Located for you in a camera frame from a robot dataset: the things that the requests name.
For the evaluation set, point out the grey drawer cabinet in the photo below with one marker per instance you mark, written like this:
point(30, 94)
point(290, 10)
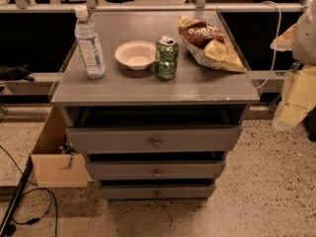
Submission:
point(197, 98)

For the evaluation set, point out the white paper bowl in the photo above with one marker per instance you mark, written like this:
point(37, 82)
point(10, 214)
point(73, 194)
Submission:
point(136, 55)

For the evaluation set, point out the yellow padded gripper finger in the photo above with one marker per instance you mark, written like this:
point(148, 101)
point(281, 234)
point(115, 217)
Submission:
point(284, 41)
point(298, 98)

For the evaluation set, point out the grey middle drawer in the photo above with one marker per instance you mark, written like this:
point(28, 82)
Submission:
point(155, 170)

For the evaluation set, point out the cardboard box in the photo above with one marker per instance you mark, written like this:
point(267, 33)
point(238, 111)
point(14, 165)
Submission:
point(54, 165)

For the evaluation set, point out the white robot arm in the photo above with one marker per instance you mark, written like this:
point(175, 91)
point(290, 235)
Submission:
point(304, 38)

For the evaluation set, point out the black object on ledge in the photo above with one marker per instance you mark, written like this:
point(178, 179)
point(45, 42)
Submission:
point(15, 73)

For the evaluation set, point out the grey bottom drawer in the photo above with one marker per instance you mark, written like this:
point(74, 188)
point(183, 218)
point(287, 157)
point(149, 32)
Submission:
point(156, 192)

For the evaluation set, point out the brown yellow chip bag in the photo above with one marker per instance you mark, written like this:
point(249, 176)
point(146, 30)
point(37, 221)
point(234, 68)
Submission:
point(209, 45)

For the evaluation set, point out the clear plastic water bottle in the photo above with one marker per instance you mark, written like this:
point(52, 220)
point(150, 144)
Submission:
point(89, 44)

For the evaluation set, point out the green soda can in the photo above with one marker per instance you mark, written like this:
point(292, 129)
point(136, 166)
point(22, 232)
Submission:
point(166, 61)

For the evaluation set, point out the grey top drawer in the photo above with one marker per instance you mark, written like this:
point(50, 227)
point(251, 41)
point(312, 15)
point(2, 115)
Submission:
point(123, 140)

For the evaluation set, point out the grey drawer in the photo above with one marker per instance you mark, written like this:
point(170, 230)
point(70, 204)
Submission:
point(155, 170)
point(156, 192)
point(123, 140)

